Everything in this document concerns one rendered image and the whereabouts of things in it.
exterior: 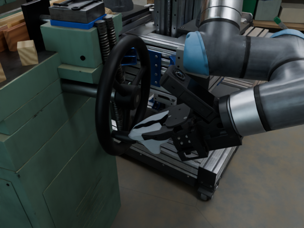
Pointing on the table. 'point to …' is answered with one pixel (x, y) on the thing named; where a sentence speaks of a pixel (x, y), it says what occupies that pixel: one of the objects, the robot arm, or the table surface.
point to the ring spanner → (83, 5)
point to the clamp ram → (35, 17)
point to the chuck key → (64, 3)
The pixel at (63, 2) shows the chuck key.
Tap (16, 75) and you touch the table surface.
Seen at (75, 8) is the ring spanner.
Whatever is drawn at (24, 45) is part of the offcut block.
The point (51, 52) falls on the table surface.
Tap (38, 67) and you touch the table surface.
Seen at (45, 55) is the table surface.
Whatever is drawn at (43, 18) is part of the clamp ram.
